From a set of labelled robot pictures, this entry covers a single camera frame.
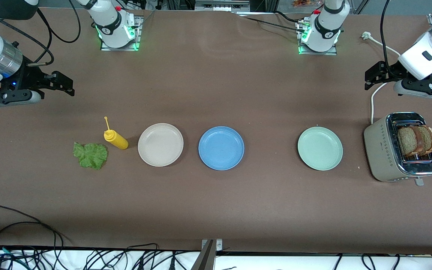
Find brown bread slice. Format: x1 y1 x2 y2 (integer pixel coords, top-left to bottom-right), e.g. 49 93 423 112
418 125 432 153
397 126 423 157

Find green lettuce leaf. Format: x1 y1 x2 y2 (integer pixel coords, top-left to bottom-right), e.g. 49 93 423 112
73 141 109 170

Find yellow squeeze bottle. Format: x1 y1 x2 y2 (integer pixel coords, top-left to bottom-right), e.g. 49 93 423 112
103 116 129 150

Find light green plate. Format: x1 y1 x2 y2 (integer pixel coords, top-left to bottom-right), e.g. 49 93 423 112
297 126 344 171

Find beige plate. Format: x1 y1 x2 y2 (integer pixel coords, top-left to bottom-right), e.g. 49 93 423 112
138 123 184 167

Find blue plate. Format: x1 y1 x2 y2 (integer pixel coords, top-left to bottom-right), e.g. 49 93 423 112
198 126 245 171

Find beige chrome toaster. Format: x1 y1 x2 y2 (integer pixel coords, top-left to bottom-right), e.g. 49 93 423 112
363 112 432 187

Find grey metal box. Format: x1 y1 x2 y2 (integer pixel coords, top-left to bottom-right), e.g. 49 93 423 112
195 0 251 12

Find white toaster power cable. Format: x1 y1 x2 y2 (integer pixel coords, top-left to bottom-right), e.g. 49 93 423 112
361 31 402 125

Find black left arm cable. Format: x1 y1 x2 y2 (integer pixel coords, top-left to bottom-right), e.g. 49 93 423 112
379 0 402 77

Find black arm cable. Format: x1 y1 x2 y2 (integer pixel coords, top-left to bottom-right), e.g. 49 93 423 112
0 0 82 67
379 0 402 77

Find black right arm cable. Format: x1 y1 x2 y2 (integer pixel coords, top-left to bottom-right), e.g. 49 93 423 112
0 0 82 67

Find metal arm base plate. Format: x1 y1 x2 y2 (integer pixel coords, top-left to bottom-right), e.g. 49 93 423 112
100 16 143 52
296 19 338 56

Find thin black cable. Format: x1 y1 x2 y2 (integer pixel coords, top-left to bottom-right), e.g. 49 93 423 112
274 10 303 23
130 8 156 29
243 16 306 33

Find long black cable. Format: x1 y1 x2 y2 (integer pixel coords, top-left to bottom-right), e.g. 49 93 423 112
0 221 65 259
0 204 73 246

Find silver metal bracket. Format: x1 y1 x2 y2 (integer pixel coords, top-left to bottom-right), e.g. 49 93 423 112
201 239 223 251

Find grey metal post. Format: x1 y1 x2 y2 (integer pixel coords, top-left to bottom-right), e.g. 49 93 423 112
190 240 216 270

